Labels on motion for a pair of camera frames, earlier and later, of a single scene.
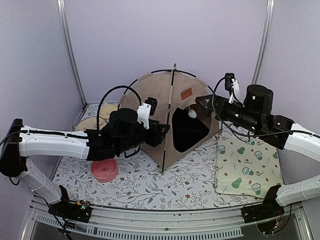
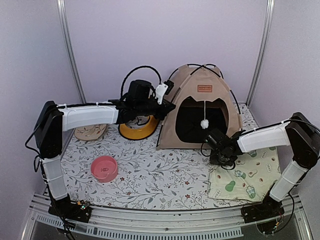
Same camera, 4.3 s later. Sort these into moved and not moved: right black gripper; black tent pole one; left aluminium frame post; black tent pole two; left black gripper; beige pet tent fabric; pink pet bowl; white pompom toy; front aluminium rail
Moved: black tent pole two; right black gripper; white pompom toy; black tent pole one; left black gripper; beige pet tent fabric
Not moved: pink pet bowl; front aluminium rail; left aluminium frame post
